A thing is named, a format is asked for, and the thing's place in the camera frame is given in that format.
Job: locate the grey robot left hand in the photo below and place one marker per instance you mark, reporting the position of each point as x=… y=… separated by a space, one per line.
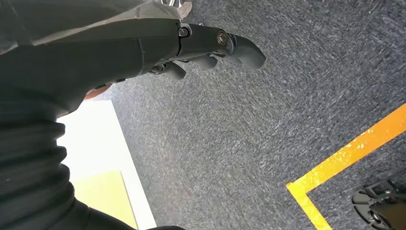
x=95 y=54

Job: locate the orange-brown round object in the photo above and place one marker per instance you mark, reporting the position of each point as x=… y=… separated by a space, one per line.
x=98 y=91

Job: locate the white desk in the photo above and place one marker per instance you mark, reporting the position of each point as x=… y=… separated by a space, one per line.
x=95 y=139

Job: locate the chrome metal fitting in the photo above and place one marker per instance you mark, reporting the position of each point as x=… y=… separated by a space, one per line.
x=173 y=2

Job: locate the ribbed grey left arm sleeve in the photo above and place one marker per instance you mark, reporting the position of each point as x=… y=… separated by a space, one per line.
x=31 y=177

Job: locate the pale yellow sheet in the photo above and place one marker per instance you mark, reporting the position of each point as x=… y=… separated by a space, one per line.
x=104 y=196

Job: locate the yellow floor tape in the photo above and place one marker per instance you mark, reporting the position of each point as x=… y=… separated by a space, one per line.
x=349 y=155

